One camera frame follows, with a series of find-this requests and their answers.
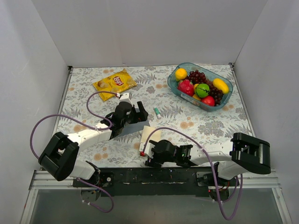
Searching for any purple grape bunch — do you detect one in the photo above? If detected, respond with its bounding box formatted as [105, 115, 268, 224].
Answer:
[186, 70, 224, 106]

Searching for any floral tablecloth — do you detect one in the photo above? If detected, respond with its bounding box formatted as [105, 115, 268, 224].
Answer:
[57, 65, 252, 168]

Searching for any red apple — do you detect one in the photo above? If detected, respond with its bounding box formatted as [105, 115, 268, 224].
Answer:
[201, 96, 215, 106]

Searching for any green ball fruit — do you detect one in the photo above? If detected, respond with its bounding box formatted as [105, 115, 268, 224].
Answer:
[194, 84, 210, 98]

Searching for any yellow lemon left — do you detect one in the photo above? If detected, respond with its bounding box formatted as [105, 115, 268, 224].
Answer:
[175, 68, 188, 82]

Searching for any green white glue stick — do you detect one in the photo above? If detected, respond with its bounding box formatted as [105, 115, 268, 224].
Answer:
[154, 107, 162, 119]

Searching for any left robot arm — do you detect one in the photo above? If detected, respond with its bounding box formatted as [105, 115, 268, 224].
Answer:
[38, 101, 148, 187]

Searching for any aluminium frame rail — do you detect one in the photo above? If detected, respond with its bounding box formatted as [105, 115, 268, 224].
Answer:
[29, 171, 281, 190]

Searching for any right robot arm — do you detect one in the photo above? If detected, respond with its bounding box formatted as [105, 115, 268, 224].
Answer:
[143, 133, 271, 186]

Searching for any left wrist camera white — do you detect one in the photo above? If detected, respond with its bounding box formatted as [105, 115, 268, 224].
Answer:
[117, 92, 132, 104]

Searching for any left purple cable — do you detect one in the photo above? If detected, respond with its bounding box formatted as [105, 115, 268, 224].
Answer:
[30, 91, 121, 212]

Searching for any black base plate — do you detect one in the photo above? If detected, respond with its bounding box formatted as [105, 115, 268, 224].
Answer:
[72, 167, 240, 198]

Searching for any teal plastic fruit basket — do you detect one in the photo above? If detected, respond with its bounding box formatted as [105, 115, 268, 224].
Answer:
[167, 63, 233, 112]

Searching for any yellow Lays chips bag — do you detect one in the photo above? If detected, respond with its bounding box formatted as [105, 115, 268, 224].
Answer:
[93, 69, 137, 101]

